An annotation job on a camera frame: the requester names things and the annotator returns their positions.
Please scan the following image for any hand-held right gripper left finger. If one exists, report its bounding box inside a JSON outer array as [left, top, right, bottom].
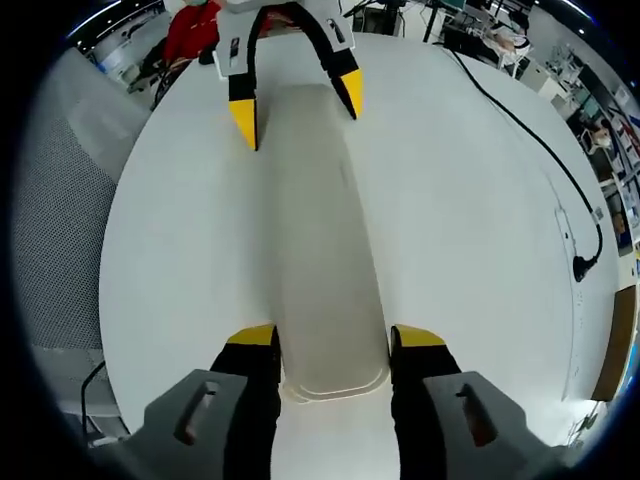
[[124, 323, 282, 480]]

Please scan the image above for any beige cutlery case lid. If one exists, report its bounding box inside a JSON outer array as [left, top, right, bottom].
[[266, 83, 392, 403]]

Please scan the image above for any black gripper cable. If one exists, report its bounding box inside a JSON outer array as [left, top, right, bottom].
[[79, 359, 109, 444]]

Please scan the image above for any cardboard box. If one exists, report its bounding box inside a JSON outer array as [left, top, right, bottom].
[[591, 285, 635, 402]]

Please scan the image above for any black power cable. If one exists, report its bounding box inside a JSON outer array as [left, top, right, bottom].
[[442, 44, 605, 279]]

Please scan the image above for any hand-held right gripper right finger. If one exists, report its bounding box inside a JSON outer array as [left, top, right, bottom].
[[389, 323, 556, 480]]

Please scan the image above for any grey mesh office chair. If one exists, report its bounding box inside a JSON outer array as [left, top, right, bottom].
[[12, 62, 151, 351]]

